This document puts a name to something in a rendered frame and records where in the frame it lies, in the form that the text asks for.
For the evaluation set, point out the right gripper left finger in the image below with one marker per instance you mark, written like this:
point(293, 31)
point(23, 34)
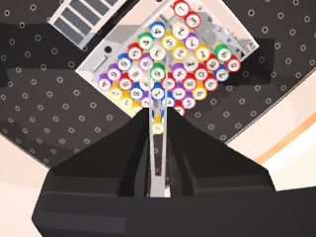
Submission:
point(108, 165)

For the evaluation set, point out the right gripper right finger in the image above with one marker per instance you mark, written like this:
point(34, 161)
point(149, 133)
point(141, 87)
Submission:
point(208, 166)

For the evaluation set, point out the white vial rack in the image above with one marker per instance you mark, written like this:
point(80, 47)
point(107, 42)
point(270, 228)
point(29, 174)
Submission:
point(209, 31)

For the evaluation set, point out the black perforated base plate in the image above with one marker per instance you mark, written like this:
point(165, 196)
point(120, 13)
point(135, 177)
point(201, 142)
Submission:
point(51, 112)

